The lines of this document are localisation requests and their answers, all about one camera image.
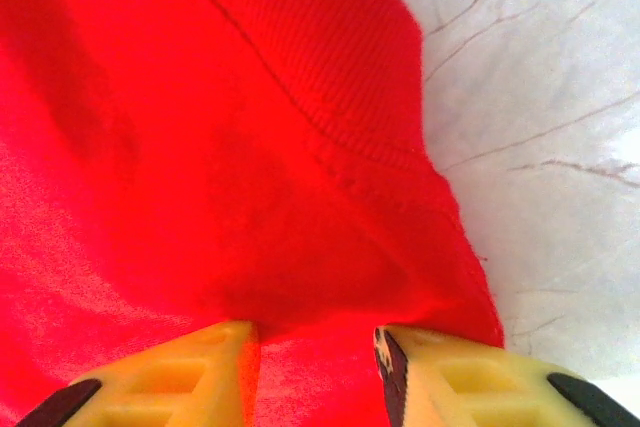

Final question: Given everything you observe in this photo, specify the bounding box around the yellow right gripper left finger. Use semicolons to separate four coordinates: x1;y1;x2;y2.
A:
14;320;261;427

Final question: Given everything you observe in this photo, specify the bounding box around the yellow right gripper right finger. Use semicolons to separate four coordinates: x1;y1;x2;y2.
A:
373;325;640;427

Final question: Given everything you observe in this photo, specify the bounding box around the red printed t-shirt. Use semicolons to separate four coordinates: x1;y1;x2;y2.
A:
0;0;506;427

